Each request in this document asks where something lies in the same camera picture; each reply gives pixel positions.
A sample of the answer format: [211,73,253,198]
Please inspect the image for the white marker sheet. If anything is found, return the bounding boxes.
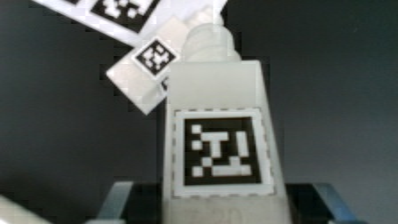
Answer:
[31,0,229,46]

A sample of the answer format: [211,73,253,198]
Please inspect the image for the white table leg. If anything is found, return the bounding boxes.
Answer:
[161,24,293,224]
[106,17,191,114]

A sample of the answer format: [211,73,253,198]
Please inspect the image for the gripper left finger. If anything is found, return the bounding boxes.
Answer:
[85,181,133,224]

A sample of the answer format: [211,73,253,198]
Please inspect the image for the white table leg behind tabletop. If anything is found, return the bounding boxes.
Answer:
[106,17,191,114]

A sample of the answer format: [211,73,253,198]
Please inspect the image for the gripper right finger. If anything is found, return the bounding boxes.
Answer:
[312,183,367,224]

